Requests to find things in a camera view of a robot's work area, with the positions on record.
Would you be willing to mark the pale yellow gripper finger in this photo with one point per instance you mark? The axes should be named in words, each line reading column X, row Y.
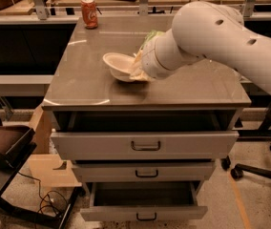
column 137, row 72

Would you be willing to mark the white paper bowl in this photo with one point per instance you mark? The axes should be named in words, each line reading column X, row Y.
column 121, row 65

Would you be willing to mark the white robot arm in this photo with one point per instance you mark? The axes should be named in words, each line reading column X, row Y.
column 201, row 30

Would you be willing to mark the orange soda can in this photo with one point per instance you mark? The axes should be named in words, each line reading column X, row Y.
column 89, row 15

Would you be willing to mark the green chip bag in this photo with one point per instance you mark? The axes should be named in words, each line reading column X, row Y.
column 150, row 36

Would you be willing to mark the grey drawer cabinet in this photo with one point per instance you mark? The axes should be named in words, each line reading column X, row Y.
column 85, row 98

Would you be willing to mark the top grey drawer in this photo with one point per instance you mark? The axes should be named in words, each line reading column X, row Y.
column 144, row 146

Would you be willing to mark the grey drawer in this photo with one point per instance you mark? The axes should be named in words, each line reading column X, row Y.
column 144, row 146
column 139, row 172
column 143, row 201

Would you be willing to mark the middle grey drawer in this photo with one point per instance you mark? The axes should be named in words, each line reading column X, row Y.
column 139, row 172

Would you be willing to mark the bottom grey drawer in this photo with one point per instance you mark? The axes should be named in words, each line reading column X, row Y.
column 143, row 201

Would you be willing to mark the wooden box on floor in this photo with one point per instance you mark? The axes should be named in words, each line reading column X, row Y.
column 53, row 171

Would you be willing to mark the black tray on stand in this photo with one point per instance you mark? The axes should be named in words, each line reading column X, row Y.
column 13, row 140

